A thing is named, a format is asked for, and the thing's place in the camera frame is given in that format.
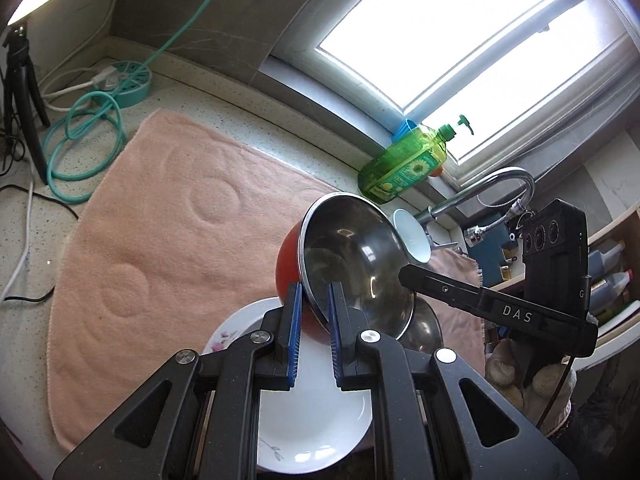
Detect teal hose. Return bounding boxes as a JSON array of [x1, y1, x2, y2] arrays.
[[45, 0, 241, 204]]

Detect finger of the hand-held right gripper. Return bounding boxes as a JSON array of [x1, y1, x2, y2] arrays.
[[398, 264, 598, 359]]

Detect bottles on shelf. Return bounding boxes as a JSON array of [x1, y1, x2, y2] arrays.
[[590, 270, 636, 306]]

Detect red steel bowl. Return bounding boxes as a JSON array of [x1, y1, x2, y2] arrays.
[[275, 192, 417, 348]]

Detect pink towel with circle pattern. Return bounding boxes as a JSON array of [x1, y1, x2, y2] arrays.
[[46, 108, 351, 453]]

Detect black cable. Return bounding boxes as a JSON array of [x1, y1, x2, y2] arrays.
[[0, 130, 81, 221], [0, 284, 57, 305]]

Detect window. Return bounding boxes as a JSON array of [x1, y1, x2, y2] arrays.
[[272, 0, 640, 166]]

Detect white plate pink flower print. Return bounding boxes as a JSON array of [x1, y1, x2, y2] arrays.
[[202, 297, 376, 475]]

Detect blue plastic cup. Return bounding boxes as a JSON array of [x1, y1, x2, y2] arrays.
[[391, 119, 421, 143]]

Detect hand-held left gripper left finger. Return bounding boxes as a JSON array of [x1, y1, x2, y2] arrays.
[[52, 282, 303, 480]]

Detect grey plastic bottle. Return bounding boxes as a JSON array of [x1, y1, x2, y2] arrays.
[[587, 242, 626, 281]]

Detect green detergent bottle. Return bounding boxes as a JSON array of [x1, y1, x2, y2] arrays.
[[356, 114, 473, 205]]

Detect dark blue container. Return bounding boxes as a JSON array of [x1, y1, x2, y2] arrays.
[[470, 237, 526, 286]]

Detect pink fringed towel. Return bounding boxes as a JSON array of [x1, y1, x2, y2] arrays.
[[427, 247, 488, 376]]

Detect metal flexible sprayer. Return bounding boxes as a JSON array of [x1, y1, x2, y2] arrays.
[[465, 200, 531, 246]]

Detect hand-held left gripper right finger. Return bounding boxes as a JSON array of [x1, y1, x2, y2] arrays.
[[326, 282, 581, 480]]

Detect stainless steel bowl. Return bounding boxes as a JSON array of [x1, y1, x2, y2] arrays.
[[397, 297, 445, 356]]

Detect white cable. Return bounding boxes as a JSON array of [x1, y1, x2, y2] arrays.
[[40, 67, 108, 113], [0, 175, 36, 301]]

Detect chrome kitchen faucet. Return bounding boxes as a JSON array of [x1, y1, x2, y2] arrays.
[[412, 166, 536, 223]]

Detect person's right hand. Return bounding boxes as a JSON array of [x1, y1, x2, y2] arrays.
[[485, 337, 573, 433]]

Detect black tripod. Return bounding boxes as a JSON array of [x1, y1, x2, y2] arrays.
[[0, 22, 51, 183]]

